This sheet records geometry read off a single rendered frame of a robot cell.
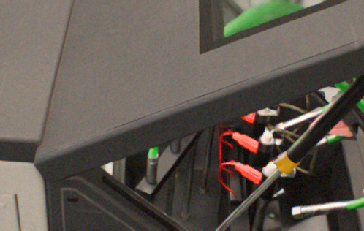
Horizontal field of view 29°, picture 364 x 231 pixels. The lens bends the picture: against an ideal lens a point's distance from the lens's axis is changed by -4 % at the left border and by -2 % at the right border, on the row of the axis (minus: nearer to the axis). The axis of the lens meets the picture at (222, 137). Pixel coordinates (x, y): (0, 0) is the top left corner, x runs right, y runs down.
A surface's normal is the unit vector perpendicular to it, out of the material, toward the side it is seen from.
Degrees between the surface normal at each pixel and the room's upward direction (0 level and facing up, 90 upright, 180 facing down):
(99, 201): 90
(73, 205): 90
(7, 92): 0
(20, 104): 0
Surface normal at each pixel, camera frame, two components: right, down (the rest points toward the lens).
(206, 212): 0.12, -0.74
